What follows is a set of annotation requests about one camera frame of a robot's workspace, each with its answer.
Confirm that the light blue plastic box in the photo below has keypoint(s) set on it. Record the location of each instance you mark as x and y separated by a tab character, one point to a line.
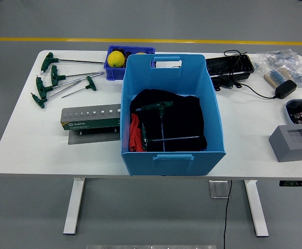
171	166

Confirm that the green metal wrench holder stand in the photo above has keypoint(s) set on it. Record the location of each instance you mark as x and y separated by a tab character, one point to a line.
88	124

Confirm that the red cloth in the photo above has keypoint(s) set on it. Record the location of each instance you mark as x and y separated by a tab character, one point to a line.
135	133

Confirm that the black cloth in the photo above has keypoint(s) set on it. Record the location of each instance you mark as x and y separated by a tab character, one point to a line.
184	119

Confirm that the dark blue plastic bin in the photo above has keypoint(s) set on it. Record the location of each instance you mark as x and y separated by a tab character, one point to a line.
112	75

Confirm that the small orange item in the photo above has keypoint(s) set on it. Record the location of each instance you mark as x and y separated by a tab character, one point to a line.
140	53

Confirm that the yellow ball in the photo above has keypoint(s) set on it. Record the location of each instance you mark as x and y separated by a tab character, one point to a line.
115	59

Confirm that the brown item in bin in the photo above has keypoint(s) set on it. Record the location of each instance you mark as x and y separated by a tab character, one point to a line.
126	54

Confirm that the metal floor outlet plate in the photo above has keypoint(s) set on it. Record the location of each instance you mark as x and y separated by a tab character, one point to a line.
218	189

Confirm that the black flat tray case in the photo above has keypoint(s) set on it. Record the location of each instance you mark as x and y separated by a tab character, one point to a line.
228	64

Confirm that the white table leg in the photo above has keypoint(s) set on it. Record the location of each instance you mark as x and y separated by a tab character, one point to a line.
257	207
74	207

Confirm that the resistor strip bundle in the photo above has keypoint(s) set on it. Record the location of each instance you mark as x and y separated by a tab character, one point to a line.
277	76

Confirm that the grey foam block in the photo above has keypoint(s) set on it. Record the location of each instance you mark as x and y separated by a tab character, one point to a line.
285	147

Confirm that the light blue tray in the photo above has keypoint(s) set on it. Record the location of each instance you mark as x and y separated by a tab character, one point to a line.
288	114

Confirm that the black power adapter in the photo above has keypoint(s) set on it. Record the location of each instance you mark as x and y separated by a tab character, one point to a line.
285	89

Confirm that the clear plastic bags of parts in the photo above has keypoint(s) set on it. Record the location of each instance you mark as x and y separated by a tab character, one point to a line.
282	58

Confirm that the black table control panel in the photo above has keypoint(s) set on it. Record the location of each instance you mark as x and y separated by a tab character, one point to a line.
295	183

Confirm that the black bracket device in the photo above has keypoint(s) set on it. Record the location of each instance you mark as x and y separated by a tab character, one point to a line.
224	82

